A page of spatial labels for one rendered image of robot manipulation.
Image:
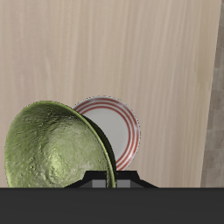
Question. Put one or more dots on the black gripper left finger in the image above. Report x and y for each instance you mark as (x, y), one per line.
(92, 178)

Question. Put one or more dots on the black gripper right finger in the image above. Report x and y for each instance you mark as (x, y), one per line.
(127, 178)

